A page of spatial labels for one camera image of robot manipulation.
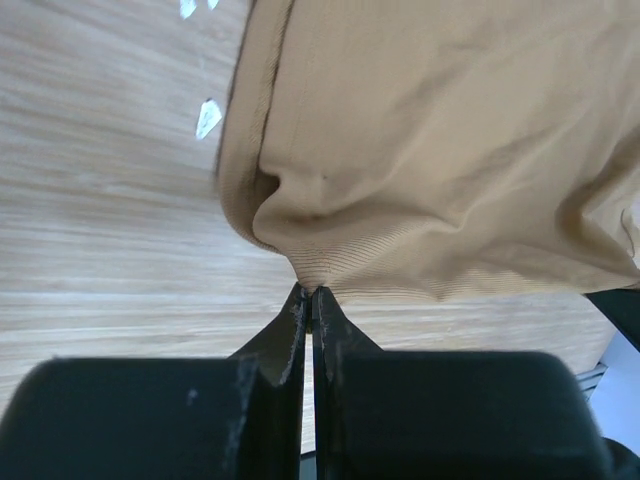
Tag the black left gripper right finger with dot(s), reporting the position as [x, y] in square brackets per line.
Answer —
[383, 414]

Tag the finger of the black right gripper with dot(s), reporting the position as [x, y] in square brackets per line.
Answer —
[622, 308]

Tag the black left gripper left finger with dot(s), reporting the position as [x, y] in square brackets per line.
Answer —
[237, 417]

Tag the tan ribbed tank top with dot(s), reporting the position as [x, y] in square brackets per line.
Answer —
[438, 149]

